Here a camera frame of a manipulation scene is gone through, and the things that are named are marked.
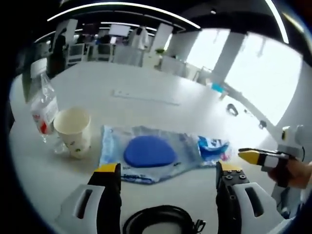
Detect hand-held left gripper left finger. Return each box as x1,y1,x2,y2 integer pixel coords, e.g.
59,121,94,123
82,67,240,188
55,162,122,234

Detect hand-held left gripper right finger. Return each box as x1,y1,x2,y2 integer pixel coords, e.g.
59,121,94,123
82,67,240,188
215,160,278,234

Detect black cable item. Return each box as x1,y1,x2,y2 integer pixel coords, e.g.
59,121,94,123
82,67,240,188
123,205,207,234

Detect small blue printed packet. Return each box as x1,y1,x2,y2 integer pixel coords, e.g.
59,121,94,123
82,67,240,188
196,136,233,168

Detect large clear packet blue pad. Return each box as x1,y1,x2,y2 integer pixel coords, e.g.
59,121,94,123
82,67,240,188
98,124,203,184

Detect white paper cup item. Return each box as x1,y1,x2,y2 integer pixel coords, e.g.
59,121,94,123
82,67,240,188
53,106,92,160

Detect clear plastic water bottle item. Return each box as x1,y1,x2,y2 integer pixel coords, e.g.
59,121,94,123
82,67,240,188
30,72,59,145

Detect person's right hand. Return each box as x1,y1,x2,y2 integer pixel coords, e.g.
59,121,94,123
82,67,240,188
267,160,312,189

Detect grey handheld device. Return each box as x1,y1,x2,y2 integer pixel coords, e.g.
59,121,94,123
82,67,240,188
226,103,239,116

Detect person's patterned shirt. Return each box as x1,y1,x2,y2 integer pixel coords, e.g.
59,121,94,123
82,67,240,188
272,182,311,220

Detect light blue box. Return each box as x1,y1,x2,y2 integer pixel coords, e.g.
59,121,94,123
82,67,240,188
211,82,225,93

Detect white table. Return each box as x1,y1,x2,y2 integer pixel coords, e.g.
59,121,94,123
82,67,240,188
8,59,293,234

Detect ceiling light strip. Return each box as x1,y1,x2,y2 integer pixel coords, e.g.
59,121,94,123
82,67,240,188
47,4,202,29

